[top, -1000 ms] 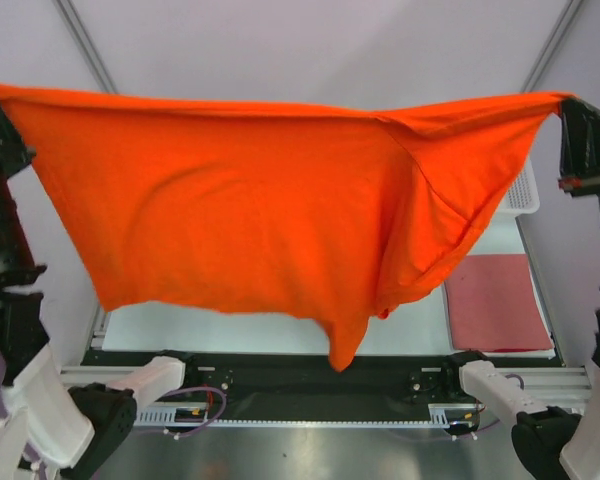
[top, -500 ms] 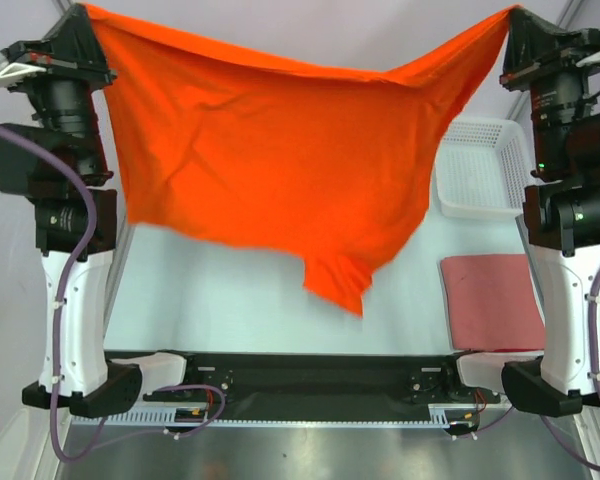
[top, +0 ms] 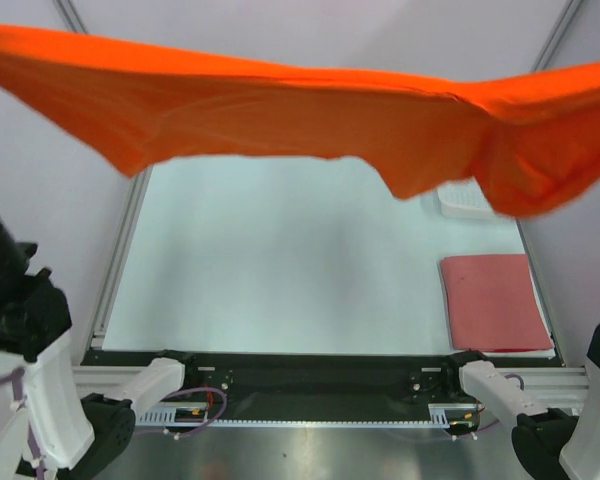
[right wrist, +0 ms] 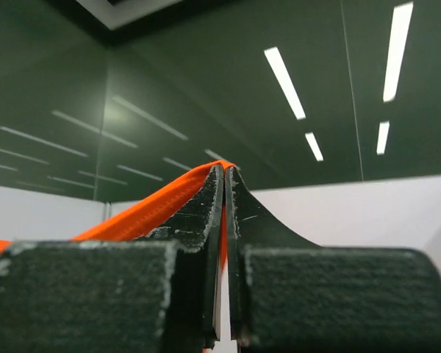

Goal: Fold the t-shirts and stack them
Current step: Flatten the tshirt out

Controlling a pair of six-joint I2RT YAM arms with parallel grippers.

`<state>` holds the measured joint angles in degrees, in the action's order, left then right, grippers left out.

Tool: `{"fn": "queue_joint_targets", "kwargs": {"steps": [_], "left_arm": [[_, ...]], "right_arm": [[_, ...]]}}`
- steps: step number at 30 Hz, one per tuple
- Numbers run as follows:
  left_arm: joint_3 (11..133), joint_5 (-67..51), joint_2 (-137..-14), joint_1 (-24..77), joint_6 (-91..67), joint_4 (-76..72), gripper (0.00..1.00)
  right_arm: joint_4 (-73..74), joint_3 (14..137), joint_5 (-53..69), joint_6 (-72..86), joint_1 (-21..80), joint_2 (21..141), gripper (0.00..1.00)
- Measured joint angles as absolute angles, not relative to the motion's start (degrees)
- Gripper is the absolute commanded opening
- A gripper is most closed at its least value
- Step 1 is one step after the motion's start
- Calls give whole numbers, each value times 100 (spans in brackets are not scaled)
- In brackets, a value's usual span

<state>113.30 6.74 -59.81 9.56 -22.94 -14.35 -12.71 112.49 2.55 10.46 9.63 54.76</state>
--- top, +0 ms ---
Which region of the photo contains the orange t shirt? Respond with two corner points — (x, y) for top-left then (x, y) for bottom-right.
(0, 25), (600, 218)

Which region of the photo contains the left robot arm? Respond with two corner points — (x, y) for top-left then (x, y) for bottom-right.
(0, 220), (186, 479)

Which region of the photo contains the white plastic basket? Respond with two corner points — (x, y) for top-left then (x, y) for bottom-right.
(436, 184), (497, 220)

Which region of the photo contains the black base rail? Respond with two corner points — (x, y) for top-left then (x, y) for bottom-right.
(80, 350), (559, 417)

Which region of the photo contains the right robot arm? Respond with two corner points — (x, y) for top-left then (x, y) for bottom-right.
(450, 324), (600, 479)

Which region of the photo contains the aluminium frame bar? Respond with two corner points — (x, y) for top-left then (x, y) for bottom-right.
(73, 366), (589, 401)

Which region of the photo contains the folded pink t shirt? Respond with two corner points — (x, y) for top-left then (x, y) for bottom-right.
(440, 254), (553, 353)

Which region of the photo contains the white cable duct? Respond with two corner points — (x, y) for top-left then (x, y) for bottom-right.
(136, 402), (482, 431)

